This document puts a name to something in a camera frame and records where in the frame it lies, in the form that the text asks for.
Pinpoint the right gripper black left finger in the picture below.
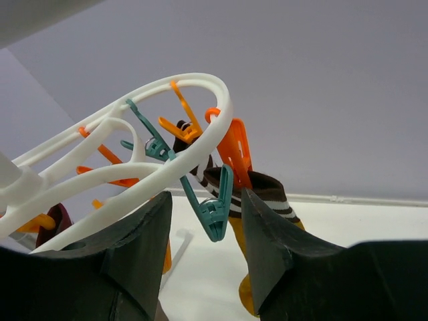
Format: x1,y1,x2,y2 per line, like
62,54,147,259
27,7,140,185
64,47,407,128
1,191,173,320

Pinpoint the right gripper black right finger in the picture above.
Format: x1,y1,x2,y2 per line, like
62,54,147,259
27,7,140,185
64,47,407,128
241,187,428,321

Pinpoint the maroon white striped sock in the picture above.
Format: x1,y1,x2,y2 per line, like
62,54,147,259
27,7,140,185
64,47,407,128
35,203,73,247

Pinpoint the mustard brown striped sock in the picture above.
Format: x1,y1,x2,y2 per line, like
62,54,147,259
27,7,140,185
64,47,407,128
203,167,306,317

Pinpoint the white round clip hanger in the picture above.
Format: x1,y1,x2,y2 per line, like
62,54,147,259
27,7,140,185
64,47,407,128
1,73,233,252

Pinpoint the yellow orange clothes peg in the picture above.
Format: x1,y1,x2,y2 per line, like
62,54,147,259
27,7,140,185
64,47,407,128
157,80,205,145

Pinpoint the white clothes drying rack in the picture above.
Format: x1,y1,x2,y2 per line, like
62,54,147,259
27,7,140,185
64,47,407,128
160,229,194,291

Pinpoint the teal clothes peg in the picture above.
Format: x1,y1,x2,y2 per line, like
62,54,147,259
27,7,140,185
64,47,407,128
180,165,233,242

